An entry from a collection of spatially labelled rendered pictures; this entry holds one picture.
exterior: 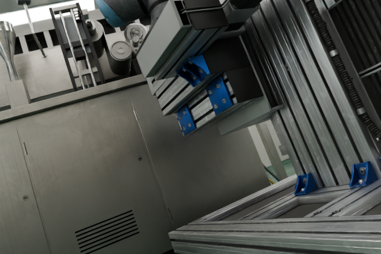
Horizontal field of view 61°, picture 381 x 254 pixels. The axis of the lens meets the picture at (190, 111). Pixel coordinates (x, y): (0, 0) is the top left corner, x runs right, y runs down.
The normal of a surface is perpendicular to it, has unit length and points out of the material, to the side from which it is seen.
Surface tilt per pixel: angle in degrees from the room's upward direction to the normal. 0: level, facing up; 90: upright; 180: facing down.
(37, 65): 90
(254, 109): 90
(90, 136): 90
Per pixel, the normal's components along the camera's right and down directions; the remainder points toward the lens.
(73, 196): 0.22, -0.25
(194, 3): 0.40, -0.31
